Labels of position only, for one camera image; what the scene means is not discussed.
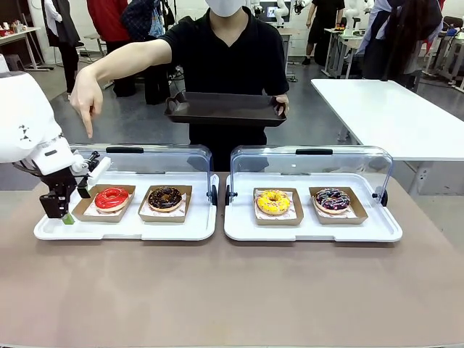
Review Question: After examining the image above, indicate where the red glazed donut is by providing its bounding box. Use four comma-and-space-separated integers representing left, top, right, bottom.
71, 183, 137, 223
94, 186, 130, 213

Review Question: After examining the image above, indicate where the yellow glazed donut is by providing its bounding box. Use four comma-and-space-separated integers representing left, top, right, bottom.
252, 187, 304, 226

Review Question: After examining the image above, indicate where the chocolate sprinkled donut in tray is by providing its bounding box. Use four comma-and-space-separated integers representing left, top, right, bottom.
138, 184, 194, 223

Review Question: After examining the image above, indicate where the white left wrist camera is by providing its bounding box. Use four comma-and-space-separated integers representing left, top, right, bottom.
71, 151, 111, 184

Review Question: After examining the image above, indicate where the person's black shirt torso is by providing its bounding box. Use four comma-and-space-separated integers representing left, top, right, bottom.
159, 6, 291, 172

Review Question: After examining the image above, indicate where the white background workbench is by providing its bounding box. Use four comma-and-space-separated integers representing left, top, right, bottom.
0, 25, 56, 72

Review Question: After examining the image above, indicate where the white display tray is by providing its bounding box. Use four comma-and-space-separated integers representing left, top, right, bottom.
33, 170, 220, 242
223, 170, 404, 243

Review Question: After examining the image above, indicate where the yellow sprinkled donut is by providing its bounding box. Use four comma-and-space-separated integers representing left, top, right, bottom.
256, 189, 291, 216

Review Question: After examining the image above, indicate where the paper liner under red donut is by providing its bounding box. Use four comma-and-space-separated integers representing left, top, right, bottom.
83, 201, 127, 218

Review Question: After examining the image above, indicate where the white rectangular table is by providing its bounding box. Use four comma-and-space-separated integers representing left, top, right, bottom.
310, 78, 464, 196

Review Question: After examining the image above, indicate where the paper liner under chocolate donut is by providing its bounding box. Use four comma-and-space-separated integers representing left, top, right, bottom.
141, 191, 188, 219

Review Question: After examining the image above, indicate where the paper liner under purple donut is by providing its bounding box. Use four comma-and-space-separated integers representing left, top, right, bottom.
314, 197, 359, 220

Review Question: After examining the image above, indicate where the paper liner under yellow donut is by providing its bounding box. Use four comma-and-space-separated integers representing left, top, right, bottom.
254, 195, 297, 221

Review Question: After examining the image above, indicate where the bystander in black vest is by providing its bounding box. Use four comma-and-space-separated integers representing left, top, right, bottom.
41, 0, 81, 94

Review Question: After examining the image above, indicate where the person's left hand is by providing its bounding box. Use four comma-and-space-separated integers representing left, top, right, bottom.
273, 94, 290, 118

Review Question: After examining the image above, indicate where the bystander in black t-shirt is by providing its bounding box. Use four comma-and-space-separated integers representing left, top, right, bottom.
305, 0, 346, 67

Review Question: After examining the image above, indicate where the bystander in dark long coat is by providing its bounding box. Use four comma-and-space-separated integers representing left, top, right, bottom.
362, 0, 444, 91

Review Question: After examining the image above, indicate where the clear display lid black handle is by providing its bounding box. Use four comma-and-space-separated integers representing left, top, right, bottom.
225, 145, 394, 206
67, 144, 218, 206

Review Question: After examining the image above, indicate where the dark brown serving tray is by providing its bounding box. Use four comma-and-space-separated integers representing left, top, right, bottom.
164, 91, 288, 128

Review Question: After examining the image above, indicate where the grey plastic stool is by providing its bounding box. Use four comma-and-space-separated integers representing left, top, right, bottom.
3, 54, 25, 72

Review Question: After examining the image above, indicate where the white face mask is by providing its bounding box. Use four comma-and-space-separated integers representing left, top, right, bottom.
210, 0, 247, 17

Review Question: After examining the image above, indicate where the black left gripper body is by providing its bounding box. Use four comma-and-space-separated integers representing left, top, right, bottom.
36, 165, 79, 197

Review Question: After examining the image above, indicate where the purple drizzled donut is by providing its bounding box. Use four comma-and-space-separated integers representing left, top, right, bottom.
314, 187, 352, 214

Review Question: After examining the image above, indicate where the bystander in red top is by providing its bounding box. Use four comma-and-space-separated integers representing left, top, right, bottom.
86, 0, 138, 98

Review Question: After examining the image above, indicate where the bystander in plaid shirt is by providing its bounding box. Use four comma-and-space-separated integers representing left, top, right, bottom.
120, 0, 172, 106

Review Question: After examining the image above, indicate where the person's right hand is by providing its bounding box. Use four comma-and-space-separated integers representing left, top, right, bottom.
70, 67, 107, 140

